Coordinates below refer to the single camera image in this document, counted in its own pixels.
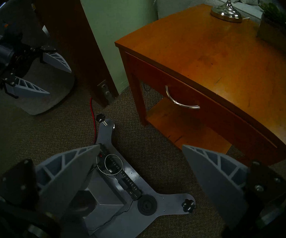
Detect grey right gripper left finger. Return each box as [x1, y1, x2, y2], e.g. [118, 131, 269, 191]
[0, 144, 101, 218]

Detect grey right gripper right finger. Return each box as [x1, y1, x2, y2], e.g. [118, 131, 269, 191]
[183, 145, 286, 228]

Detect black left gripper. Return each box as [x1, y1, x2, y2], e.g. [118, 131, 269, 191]
[0, 35, 72, 98]

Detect orange wooden table drawer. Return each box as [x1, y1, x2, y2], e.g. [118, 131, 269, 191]
[124, 51, 278, 149]

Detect curved silver drawer handle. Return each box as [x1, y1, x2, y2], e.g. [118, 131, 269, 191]
[165, 85, 201, 109]

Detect orange wooden drawer side table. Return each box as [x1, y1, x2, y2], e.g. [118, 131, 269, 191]
[115, 3, 286, 166]

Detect black power strip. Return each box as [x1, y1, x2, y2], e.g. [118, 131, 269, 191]
[99, 145, 143, 201]

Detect silver metal door plate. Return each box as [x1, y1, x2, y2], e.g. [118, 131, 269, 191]
[97, 79, 115, 104]

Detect grey robot mobile base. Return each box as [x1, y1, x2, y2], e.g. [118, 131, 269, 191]
[69, 119, 196, 237]

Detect succulent plants in wooden planter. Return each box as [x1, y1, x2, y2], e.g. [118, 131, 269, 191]
[256, 2, 286, 64]

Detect white shade chrome table lamp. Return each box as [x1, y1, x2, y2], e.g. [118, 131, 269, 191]
[211, 0, 243, 23]

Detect thin white wire loop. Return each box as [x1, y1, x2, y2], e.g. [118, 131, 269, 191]
[95, 154, 124, 177]

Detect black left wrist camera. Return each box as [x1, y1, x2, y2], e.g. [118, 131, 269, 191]
[0, 14, 34, 42]

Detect red cable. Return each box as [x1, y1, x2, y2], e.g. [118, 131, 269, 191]
[90, 96, 98, 144]

